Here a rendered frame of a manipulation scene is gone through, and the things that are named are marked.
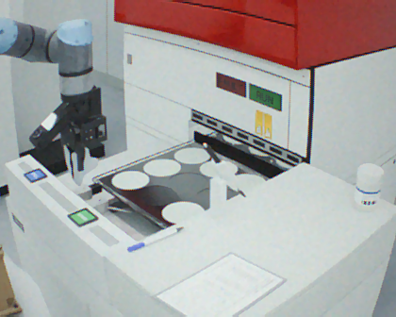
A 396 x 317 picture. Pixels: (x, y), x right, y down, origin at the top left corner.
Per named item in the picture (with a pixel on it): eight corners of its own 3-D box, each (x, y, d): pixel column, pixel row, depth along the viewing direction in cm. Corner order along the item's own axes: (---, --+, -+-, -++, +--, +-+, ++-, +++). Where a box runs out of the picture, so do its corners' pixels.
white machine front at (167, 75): (130, 120, 210) (129, 19, 193) (305, 206, 156) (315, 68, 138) (123, 122, 208) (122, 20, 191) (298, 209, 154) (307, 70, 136)
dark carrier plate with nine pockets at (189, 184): (194, 143, 174) (194, 141, 174) (281, 185, 151) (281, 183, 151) (98, 180, 154) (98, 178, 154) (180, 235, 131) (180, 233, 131)
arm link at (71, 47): (70, 17, 110) (101, 17, 106) (71, 63, 115) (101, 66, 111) (47, 26, 104) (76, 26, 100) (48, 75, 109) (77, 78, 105)
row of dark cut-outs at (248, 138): (191, 117, 179) (191, 109, 178) (302, 166, 149) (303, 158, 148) (190, 117, 178) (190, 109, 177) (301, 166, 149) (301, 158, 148)
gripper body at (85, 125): (107, 143, 117) (106, 89, 112) (74, 156, 112) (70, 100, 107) (90, 132, 123) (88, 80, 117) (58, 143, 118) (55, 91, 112)
